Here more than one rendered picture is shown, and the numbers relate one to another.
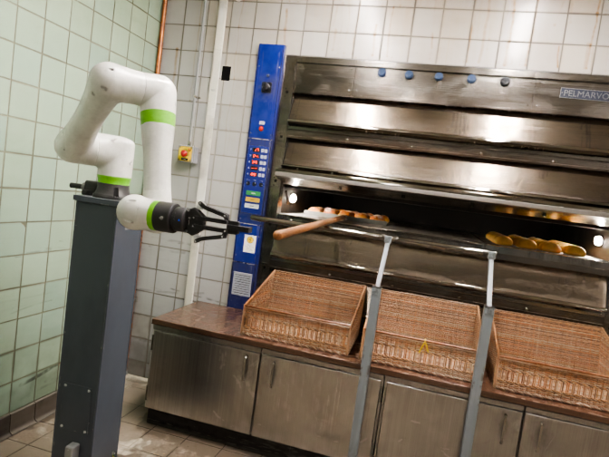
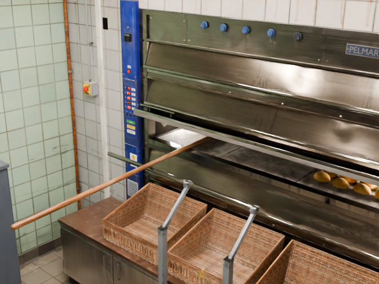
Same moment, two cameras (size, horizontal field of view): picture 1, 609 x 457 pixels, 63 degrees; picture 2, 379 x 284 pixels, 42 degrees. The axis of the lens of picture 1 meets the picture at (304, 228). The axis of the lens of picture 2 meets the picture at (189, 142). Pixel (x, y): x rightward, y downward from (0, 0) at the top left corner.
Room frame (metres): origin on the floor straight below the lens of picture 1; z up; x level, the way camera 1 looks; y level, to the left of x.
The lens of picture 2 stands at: (0.01, -1.63, 2.42)
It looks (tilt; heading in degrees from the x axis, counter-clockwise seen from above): 20 degrees down; 26
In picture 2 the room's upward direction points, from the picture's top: 1 degrees clockwise
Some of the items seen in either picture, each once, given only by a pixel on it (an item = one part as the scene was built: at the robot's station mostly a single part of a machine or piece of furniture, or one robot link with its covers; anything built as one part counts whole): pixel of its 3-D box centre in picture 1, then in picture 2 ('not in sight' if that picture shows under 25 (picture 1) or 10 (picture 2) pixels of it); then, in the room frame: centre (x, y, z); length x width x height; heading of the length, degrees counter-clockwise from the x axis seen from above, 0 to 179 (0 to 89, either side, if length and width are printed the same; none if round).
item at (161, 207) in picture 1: (169, 217); not in sight; (1.52, 0.41, 1.20); 0.12 x 0.06 x 0.09; 166
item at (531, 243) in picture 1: (530, 242); (369, 171); (3.03, -1.37, 1.21); 0.61 x 0.48 x 0.06; 166
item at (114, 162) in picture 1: (112, 159); not in sight; (2.00, 0.79, 1.36); 0.16 x 0.13 x 0.19; 130
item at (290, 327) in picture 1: (306, 308); (154, 221); (2.63, -0.07, 0.72); 0.56 x 0.49 x 0.28; 77
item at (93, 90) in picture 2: (188, 154); (90, 88); (3.07, 0.77, 1.46); 0.10 x 0.07 x 0.10; 76
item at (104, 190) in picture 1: (101, 189); not in sight; (2.03, 0.84, 1.23); 0.26 x 0.15 x 0.06; 77
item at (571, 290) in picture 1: (427, 265); (249, 194); (2.74, -0.70, 1.02); 1.79 x 0.11 x 0.19; 76
